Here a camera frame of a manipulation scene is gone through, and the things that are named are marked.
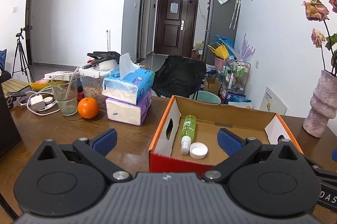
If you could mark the white pole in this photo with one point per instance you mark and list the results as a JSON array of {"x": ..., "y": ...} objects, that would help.
[{"x": 107, "y": 41}]

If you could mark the grey refrigerator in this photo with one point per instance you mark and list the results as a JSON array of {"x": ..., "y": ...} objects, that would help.
[{"x": 219, "y": 21}]

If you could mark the camera tripod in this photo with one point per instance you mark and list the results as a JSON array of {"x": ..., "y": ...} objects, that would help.
[{"x": 21, "y": 55}]

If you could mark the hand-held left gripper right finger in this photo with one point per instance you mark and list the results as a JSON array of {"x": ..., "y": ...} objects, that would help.
[{"x": 229, "y": 143}]

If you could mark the teal bin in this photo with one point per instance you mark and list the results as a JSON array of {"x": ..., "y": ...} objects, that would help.
[{"x": 208, "y": 97}]

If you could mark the red cardboard box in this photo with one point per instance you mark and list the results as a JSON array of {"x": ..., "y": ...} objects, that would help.
[{"x": 163, "y": 150}]

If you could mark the pink ceramic vase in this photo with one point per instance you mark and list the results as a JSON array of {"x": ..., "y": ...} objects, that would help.
[{"x": 320, "y": 108}]

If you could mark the white bottle cap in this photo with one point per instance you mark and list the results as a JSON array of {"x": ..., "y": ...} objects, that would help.
[{"x": 198, "y": 151}]

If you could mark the purple feather decoration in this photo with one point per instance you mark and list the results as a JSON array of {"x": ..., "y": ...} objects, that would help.
[{"x": 247, "y": 49}]

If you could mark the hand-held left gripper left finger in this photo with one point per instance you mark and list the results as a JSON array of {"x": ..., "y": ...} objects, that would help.
[{"x": 105, "y": 141}]

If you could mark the dried pink roses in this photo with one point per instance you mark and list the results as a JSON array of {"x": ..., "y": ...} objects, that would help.
[{"x": 316, "y": 9}]

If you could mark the white board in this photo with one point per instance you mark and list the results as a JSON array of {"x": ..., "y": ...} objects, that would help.
[{"x": 273, "y": 103}]

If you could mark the blue plastic item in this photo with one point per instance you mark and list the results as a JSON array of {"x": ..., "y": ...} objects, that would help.
[{"x": 223, "y": 40}]

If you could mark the black clamp tool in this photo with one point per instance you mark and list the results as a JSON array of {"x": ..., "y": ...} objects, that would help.
[{"x": 104, "y": 55}]

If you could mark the yellow plastic dustpan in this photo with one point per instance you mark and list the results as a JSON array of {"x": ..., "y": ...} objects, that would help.
[{"x": 219, "y": 51}]

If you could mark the green spray bottle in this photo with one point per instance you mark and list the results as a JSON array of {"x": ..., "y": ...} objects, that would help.
[{"x": 189, "y": 126}]

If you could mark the pink bucket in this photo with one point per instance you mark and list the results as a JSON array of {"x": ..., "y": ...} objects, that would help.
[{"x": 220, "y": 62}]

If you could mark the black paper bag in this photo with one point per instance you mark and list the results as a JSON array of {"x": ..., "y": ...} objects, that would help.
[{"x": 8, "y": 124}]

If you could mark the blue tissue pack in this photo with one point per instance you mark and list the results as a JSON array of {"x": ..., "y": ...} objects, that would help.
[{"x": 129, "y": 84}]

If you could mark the orange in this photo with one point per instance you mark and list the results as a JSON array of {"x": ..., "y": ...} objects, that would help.
[{"x": 88, "y": 107}]

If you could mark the black folding chair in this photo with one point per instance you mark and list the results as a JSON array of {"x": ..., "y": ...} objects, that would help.
[{"x": 179, "y": 74}]

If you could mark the white folded umbrella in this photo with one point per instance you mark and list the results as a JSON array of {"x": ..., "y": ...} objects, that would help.
[{"x": 235, "y": 9}]

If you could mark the black phone holder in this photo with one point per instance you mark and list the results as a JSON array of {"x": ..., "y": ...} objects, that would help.
[{"x": 15, "y": 94}]

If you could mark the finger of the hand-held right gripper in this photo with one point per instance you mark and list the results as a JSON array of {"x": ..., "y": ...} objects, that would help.
[{"x": 325, "y": 172}]

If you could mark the clear food container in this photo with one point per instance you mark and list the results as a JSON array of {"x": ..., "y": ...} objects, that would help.
[{"x": 90, "y": 84}]

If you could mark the dark wooden door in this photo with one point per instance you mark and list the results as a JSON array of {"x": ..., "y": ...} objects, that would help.
[{"x": 175, "y": 21}]

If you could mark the small cardboard box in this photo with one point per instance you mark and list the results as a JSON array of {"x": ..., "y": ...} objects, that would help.
[{"x": 212, "y": 86}]

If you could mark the purple tissue pack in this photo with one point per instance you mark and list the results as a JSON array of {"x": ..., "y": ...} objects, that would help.
[{"x": 126, "y": 112}]

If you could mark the glass cup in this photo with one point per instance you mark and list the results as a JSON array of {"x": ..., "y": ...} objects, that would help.
[{"x": 64, "y": 97}]

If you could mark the metal trolley rack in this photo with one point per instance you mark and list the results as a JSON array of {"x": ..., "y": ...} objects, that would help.
[{"x": 235, "y": 76}]

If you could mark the white flat box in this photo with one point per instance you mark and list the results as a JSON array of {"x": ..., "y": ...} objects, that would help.
[{"x": 56, "y": 75}]

